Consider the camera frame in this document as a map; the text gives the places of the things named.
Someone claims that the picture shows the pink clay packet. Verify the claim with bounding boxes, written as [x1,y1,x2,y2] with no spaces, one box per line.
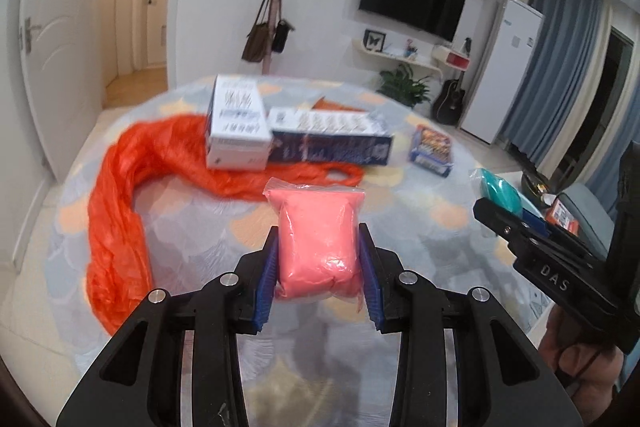
[264,179,366,300]

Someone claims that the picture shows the teal clay packet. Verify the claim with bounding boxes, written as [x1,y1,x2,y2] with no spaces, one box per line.
[470,168,523,217]

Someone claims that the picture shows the person right hand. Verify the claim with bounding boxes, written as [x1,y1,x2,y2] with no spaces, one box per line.
[538,305,624,426]

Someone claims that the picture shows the teal sofa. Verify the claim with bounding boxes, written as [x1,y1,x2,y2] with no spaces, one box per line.
[558,183,614,258]

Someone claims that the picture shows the orange cardboard box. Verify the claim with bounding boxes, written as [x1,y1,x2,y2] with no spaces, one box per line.
[546,198,579,236]

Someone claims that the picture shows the dark metal bowl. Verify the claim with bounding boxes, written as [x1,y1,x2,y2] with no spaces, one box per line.
[521,170,553,205]

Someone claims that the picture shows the blue red snack box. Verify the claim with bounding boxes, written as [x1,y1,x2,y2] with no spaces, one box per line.
[409,124,454,178]

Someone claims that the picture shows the orange plastic bag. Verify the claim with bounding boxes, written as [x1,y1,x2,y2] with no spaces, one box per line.
[86,98,367,337]

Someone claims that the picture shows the black acoustic guitar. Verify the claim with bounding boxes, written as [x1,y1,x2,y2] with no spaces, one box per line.
[432,72,465,126]

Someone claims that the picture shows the green potted plant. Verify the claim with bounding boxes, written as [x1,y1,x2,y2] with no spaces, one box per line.
[376,64,432,108]

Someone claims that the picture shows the brown hanging handbag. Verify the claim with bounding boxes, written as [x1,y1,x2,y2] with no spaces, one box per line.
[242,0,272,63]

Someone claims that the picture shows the white tall refrigerator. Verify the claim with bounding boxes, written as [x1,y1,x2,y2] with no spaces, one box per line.
[459,0,544,145]

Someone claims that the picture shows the white wavy lower shelf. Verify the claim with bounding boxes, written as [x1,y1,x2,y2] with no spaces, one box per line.
[352,39,442,77]

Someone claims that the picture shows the black hanging bag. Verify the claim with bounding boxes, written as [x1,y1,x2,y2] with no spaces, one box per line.
[271,0,295,54]

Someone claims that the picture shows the blue window curtain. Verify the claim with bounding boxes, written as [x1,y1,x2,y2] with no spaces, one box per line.
[500,0,608,167]

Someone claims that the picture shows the white room door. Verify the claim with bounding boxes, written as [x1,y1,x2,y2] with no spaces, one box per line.
[20,0,103,182]

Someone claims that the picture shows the red white wall box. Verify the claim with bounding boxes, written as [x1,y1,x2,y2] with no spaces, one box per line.
[432,46,470,72]

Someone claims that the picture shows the butterfly picture frame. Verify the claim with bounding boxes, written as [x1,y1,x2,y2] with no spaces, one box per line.
[362,29,386,53]

